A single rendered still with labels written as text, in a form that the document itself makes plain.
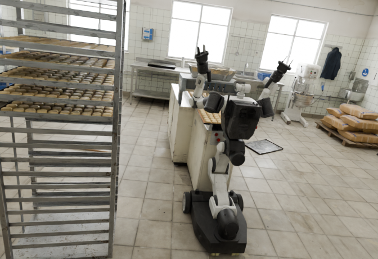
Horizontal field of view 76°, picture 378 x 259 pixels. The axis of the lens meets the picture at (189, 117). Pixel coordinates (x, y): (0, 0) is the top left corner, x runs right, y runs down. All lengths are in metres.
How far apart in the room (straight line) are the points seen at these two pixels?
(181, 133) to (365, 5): 5.65
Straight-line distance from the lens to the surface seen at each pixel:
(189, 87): 2.93
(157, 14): 6.05
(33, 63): 1.46
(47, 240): 2.18
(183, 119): 2.95
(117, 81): 1.36
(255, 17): 6.27
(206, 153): 2.38
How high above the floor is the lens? 1.66
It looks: 19 degrees down
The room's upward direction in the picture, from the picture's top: 8 degrees clockwise
